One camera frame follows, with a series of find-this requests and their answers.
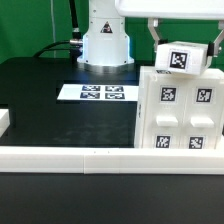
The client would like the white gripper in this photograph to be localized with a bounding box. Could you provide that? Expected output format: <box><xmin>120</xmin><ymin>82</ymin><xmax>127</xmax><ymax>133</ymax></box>
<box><xmin>115</xmin><ymin>0</ymin><xmax>224</xmax><ymax>67</ymax></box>

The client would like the white cabinet top box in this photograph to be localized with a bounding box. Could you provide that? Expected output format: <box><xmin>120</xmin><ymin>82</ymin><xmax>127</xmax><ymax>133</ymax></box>
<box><xmin>155</xmin><ymin>41</ymin><xmax>212</xmax><ymax>75</ymax></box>

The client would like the white cabinet door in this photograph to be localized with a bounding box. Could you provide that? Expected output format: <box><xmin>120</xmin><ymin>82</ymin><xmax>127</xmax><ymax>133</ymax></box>
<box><xmin>144</xmin><ymin>78</ymin><xmax>186</xmax><ymax>149</ymax></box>
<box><xmin>181</xmin><ymin>79</ymin><xmax>224</xmax><ymax>149</ymax></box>

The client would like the white cabinet body box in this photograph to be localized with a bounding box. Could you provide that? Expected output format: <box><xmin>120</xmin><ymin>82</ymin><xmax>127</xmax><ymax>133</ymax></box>
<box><xmin>134</xmin><ymin>66</ymin><xmax>224</xmax><ymax>149</ymax></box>

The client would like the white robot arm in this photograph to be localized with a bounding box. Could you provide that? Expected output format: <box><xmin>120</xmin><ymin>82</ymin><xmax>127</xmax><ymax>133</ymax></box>
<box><xmin>78</xmin><ymin>0</ymin><xmax>224</xmax><ymax>75</ymax></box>

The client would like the white marker sheet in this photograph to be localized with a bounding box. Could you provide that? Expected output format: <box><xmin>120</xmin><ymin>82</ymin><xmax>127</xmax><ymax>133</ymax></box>
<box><xmin>57</xmin><ymin>84</ymin><xmax>138</xmax><ymax>102</ymax></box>

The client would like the white U-shaped fence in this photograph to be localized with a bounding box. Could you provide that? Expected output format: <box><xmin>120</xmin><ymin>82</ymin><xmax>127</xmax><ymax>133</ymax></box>
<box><xmin>0</xmin><ymin>108</ymin><xmax>224</xmax><ymax>175</ymax></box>

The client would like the black cable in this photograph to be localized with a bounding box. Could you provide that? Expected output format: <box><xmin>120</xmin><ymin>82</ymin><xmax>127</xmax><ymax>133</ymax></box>
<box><xmin>32</xmin><ymin>0</ymin><xmax>83</xmax><ymax>58</ymax></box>

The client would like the white cable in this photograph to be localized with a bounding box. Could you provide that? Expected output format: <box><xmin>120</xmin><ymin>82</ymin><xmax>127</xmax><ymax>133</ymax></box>
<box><xmin>49</xmin><ymin>0</ymin><xmax>56</xmax><ymax>58</ymax></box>

